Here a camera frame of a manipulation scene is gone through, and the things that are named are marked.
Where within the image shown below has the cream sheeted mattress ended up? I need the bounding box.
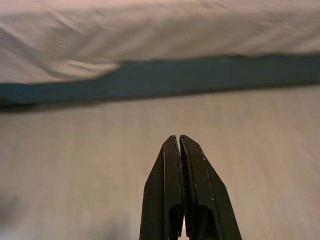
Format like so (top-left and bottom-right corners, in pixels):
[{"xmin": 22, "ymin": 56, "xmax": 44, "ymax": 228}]
[{"xmin": 0, "ymin": 0, "xmax": 320, "ymax": 85}]

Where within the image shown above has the dark teal bed frame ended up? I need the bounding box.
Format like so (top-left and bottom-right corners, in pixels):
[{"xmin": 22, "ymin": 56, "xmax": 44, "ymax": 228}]
[{"xmin": 0, "ymin": 53, "xmax": 320, "ymax": 107}]

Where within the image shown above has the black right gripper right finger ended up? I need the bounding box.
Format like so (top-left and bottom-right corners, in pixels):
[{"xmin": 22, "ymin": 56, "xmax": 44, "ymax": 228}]
[{"xmin": 179, "ymin": 134, "xmax": 243, "ymax": 240}]

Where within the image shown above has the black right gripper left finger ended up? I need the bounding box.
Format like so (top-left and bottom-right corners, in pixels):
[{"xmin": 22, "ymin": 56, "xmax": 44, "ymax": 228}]
[{"xmin": 139, "ymin": 134, "xmax": 185, "ymax": 240}]

